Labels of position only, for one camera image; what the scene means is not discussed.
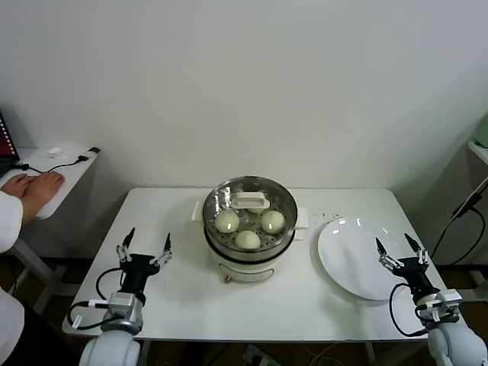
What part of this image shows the black wall power cable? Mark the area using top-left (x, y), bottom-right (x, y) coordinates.
top-left (429, 175), bottom-right (488, 266)

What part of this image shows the white round plate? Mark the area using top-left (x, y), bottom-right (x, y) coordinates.
top-left (316, 217), bottom-right (415, 303)

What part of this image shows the thin black usb cable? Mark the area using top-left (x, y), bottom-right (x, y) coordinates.
top-left (17, 146), bottom-right (101, 175)

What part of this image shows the pale green object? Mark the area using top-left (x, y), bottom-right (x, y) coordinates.
top-left (476, 114), bottom-right (488, 149)

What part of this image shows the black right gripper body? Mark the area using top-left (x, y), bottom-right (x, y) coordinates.
top-left (395, 256), bottom-right (440, 299)

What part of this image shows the white side table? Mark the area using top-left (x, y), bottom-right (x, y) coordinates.
top-left (0, 146), bottom-right (101, 317)

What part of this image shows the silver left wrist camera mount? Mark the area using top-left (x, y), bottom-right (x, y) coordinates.
top-left (102, 291), bottom-right (145, 333)

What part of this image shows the person's bare hand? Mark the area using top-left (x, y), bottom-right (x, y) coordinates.
top-left (0, 174), bottom-right (29, 200)
top-left (20, 172), bottom-right (65, 220)

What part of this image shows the white power strip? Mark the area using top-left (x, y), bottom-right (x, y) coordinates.
top-left (242, 342), bottom-right (280, 366)

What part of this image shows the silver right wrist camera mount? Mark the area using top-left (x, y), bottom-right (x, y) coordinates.
top-left (415, 289), bottom-right (464, 326)

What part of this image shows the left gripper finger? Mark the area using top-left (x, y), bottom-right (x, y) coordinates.
top-left (149, 232), bottom-right (174, 268)
top-left (115, 226), bottom-right (136, 265)

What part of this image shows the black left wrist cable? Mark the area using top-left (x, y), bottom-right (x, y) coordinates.
top-left (67, 266), bottom-right (129, 331)

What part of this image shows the glass lid with white handle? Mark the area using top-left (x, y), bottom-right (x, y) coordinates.
top-left (201, 175), bottom-right (299, 239)

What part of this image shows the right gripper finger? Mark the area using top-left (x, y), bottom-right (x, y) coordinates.
top-left (375, 236), bottom-right (402, 271)
top-left (403, 233), bottom-right (429, 266)

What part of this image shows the forearm in white sleeve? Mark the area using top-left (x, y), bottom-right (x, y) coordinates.
top-left (0, 190), bottom-right (25, 253)

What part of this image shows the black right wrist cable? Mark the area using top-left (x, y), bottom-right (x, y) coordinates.
top-left (387, 282), bottom-right (430, 338)

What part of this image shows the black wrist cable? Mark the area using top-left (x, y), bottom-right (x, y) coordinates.
top-left (387, 282), bottom-right (430, 338)
top-left (67, 266), bottom-right (129, 331)

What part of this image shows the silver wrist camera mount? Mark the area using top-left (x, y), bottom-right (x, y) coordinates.
top-left (102, 291), bottom-right (145, 333)
top-left (415, 289), bottom-right (464, 326)

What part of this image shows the person's white coat torso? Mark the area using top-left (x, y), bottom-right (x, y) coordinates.
top-left (0, 285), bottom-right (24, 366)

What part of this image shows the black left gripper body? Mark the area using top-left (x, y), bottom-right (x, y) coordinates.
top-left (119, 254), bottom-right (159, 295)

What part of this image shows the stainless steel steamer basket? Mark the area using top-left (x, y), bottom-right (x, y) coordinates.
top-left (190, 175), bottom-right (309, 258)

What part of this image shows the white electric cooker base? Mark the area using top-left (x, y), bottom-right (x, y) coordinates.
top-left (205, 228), bottom-right (307, 285)

